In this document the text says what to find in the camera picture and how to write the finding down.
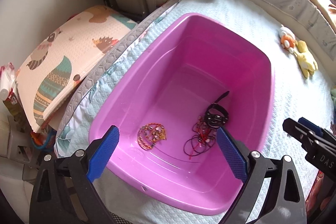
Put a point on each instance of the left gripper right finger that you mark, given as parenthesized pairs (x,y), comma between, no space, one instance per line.
(284,201)

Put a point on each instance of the red floral pillow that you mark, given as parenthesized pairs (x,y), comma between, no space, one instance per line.
(311,200)

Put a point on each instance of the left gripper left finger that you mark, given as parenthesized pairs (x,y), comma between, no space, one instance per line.
(64,192)

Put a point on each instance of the purple plastic bin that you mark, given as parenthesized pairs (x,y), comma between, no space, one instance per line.
(157,102)

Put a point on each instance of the grey padded bed bumper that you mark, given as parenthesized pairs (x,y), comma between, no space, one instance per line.
(305,13)

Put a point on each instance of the yellow plush toy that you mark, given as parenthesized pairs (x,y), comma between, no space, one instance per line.
(305,59)

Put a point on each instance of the animal print play mat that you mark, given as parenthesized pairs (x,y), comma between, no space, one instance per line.
(64,58)

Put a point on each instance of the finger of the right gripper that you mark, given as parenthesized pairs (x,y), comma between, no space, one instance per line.
(309,134)

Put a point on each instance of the orange white plush toy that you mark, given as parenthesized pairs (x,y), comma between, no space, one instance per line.
(287,39)

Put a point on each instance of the black wrist watch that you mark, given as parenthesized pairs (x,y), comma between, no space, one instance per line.
(216,115)

